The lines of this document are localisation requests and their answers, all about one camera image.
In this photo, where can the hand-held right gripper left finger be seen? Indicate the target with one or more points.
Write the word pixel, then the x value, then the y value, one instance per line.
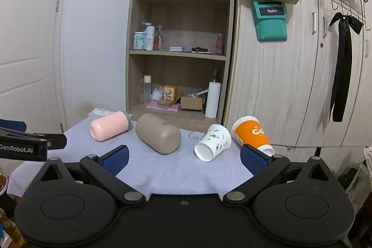
pixel 116 159

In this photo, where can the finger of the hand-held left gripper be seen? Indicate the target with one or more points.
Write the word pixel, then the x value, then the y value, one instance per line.
pixel 56 141
pixel 11 124

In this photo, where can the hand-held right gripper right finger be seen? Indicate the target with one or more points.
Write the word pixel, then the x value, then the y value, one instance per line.
pixel 255 159

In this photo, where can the orange paper cup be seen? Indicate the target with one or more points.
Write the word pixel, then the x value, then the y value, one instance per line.
pixel 250 131

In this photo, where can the pink cup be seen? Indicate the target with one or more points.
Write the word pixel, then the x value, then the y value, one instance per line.
pixel 109 126

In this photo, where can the white printed paper cup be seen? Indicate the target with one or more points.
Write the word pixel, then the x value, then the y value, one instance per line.
pixel 213 142

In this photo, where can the beige cup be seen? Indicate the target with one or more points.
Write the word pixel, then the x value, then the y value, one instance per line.
pixel 158 133

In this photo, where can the brown glass jar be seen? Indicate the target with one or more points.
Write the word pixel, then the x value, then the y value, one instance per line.
pixel 3 182

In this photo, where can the small white box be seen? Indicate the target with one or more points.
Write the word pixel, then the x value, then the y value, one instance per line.
pixel 100 112

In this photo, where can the white table cover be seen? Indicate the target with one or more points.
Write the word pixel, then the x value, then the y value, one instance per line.
pixel 174 169

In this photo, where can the pink flat packet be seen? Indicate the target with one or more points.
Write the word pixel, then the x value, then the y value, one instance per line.
pixel 154 106

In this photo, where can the clear glass bottle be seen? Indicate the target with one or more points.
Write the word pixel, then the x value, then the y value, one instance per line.
pixel 141 92

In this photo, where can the paper towel roll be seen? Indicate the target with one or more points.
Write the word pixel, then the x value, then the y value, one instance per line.
pixel 212 99

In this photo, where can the small brown box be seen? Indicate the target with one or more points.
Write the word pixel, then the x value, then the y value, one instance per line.
pixel 164 102

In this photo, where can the clear bottle beige cap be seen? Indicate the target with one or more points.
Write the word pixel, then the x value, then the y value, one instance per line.
pixel 147 91

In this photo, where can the wooden wardrobe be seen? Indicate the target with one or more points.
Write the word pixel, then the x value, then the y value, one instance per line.
pixel 276 76

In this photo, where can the open cardboard box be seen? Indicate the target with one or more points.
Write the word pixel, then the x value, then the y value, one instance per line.
pixel 191 103

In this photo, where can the yellow floral box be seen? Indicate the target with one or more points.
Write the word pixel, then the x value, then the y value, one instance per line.
pixel 170 92

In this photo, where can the white door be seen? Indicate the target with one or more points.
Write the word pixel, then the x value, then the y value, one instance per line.
pixel 23 33

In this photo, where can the patterned bag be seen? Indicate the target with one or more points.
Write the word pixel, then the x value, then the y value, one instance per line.
pixel 360 181

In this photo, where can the pink bottle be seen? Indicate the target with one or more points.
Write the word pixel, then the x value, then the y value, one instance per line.
pixel 219 46

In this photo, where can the teal can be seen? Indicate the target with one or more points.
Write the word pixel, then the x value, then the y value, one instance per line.
pixel 139 41

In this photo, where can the flat black case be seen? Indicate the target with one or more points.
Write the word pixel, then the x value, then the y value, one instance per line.
pixel 201 49

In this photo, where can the white pump bottle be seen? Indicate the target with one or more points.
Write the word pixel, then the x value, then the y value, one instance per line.
pixel 149 38

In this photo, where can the black ribbon bow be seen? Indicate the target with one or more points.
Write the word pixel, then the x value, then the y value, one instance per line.
pixel 341 68

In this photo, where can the flat white case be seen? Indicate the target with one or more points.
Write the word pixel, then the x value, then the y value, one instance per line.
pixel 177 48

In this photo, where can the clear bottle amber liquid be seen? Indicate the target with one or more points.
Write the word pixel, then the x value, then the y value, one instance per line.
pixel 159 40

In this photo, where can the teal box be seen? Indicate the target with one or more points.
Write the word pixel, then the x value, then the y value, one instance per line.
pixel 270 25

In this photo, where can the wooden shelf unit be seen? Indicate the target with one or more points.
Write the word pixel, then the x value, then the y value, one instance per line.
pixel 180 18

